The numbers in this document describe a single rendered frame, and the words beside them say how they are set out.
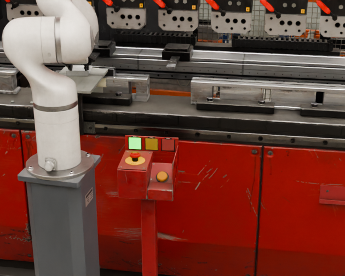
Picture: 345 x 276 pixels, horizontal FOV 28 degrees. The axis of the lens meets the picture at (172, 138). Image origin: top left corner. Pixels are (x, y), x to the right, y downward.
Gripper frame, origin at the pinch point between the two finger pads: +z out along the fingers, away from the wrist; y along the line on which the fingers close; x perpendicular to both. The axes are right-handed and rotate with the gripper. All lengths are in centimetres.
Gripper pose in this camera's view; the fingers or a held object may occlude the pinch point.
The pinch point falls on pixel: (78, 67)
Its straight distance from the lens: 272.0
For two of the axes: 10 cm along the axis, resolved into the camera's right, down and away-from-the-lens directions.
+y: -10.0, -0.2, 0.5
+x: -0.5, 9.0, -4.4
